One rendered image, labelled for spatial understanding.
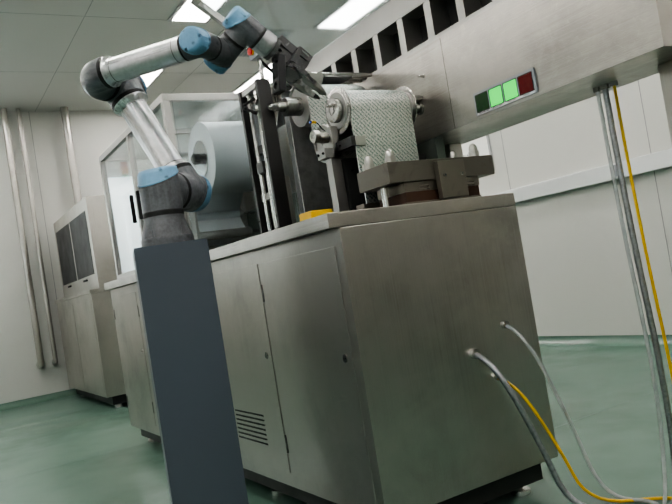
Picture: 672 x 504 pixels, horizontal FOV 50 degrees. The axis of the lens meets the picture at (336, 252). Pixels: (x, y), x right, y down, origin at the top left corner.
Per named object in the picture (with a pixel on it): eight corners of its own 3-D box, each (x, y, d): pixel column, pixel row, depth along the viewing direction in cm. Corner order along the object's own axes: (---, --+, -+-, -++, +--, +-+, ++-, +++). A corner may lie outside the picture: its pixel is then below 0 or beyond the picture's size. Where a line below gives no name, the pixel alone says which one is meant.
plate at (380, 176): (359, 193, 214) (356, 173, 215) (461, 183, 235) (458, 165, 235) (390, 183, 201) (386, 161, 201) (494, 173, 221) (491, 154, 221)
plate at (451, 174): (439, 199, 209) (432, 162, 209) (465, 196, 214) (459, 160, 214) (444, 197, 207) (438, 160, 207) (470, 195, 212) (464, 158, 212)
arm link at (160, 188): (133, 215, 203) (125, 168, 204) (161, 216, 216) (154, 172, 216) (168, 207, 199) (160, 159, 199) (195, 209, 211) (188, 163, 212)
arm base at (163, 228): (142, 247, 197) (136, 212, 197) (140, 251, 211) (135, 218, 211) (197, 239, 201) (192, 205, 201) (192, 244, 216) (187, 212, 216)
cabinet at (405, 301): (132, 443, 397) (108, 290, 399) (239, 415, 430) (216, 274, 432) (391, 563, 181) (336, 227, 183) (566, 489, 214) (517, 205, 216)
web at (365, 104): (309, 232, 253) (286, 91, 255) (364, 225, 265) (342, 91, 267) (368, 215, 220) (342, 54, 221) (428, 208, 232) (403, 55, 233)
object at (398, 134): (360, 178, 220) (350, 119, 221) (420, 173, 232) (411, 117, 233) (361, 178, 220) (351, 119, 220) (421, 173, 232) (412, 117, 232)
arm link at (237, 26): (220, 23, 212) (237, 0, 210) (249, 48, 216) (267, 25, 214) (218, 28, 205) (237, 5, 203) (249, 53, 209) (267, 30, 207)
